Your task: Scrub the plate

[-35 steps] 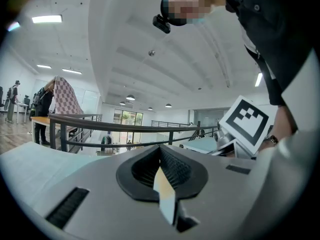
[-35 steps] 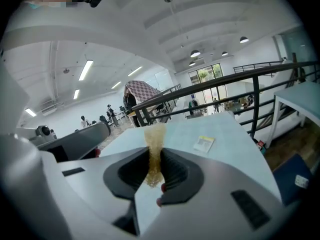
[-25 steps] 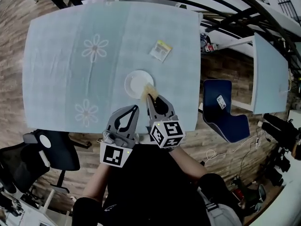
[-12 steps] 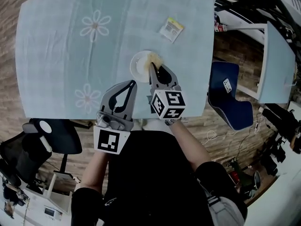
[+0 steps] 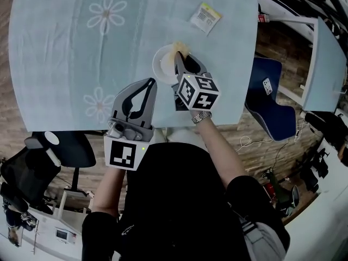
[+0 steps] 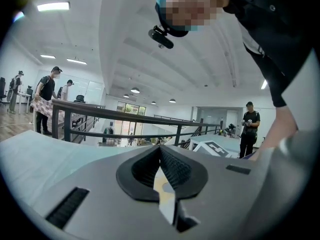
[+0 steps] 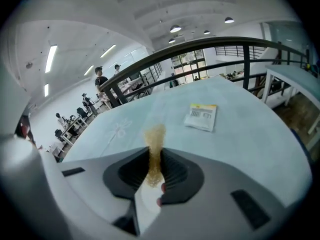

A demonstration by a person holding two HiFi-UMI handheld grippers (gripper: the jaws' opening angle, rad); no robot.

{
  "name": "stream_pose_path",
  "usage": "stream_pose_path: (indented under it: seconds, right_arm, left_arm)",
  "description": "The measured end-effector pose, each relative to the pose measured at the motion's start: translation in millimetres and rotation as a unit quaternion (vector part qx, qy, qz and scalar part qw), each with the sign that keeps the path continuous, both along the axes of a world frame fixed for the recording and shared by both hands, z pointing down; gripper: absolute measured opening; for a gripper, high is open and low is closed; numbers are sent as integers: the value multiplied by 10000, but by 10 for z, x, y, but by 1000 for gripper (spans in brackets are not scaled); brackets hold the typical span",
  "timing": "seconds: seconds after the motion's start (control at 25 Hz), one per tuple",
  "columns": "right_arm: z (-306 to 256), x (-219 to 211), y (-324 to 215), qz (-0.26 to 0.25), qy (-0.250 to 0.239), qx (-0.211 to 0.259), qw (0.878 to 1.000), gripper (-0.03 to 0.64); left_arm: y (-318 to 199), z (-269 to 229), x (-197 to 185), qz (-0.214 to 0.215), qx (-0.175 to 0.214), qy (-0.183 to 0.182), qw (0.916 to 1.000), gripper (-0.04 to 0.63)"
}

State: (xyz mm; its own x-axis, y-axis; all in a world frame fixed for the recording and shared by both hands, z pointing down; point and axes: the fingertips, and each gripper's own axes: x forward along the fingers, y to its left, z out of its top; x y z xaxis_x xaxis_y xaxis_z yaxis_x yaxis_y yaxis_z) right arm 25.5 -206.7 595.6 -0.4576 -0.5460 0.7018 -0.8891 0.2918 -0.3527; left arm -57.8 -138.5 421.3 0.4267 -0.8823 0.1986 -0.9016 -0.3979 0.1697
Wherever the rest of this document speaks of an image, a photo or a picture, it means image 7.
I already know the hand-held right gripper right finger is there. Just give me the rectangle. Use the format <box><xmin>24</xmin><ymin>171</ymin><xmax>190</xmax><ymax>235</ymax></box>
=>
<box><xmin>142</xmin><ymin>147</ymin><xmax>287</xmax><ymax>240</ymax></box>

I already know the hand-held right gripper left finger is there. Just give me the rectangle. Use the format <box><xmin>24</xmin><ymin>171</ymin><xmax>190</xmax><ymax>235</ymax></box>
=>
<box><xmin>59</xmin><ymin>146</ymin><xmax>151</xmax><ymax>236</ymax></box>

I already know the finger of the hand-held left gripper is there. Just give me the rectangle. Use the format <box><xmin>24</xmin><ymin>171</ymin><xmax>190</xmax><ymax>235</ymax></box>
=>
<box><xmin>0</xmin><ymin>133</ymin><xmax>76</xmax><ymax>235</ymax></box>

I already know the beige sponge piece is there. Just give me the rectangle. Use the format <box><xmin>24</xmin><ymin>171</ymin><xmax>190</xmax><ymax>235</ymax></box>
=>
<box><xmin>143</xmin><ymin>123</ymin><xmax>167</xmax><ymax>189</ymax></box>

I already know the person's right hand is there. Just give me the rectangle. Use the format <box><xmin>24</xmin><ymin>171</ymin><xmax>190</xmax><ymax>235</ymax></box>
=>
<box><xmin>156</xmin><ymin>183</ymin><xmax>167</xmax><ymax>208</ymax></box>

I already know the light blue floral tablecloth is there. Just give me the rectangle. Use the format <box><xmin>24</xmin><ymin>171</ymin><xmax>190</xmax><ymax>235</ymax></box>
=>
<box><xmin>61</xmin><ymin>75</ymin><xmax>313</xmax><ymax>207</ymax></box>

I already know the white office desk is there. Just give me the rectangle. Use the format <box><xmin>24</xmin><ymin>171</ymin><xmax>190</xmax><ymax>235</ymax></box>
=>
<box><xmin>53</xmin><ymin>113</ymin><xmax>97</xmax><ymax>150</ymax></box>

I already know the white and yellow packet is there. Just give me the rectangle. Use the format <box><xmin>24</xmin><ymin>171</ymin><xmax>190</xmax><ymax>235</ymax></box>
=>
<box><xmin>183</xmin><ymin>103</ymin><xmax>218</xmax><ymax>133</ymax></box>

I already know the large glass window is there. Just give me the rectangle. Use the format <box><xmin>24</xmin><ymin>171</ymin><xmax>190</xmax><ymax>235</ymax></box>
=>
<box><xmin>171</xmin><ymin>49</ymin><xmax>208</xmax><ymax>85</ymax></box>

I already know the white table with blue top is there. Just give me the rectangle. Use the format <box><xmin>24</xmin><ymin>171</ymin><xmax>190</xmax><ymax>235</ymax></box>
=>
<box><xmin>261</xmin><ymin>64</ymin><xmax>320</xmax><ymax>151</ymax></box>

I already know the dark metal railing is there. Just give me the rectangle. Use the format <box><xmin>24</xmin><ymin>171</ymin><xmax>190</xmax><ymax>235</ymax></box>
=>
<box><xmin>99</xmin><ymin>36</ymin><xmax>310</xmax><ymax>109</ymax></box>

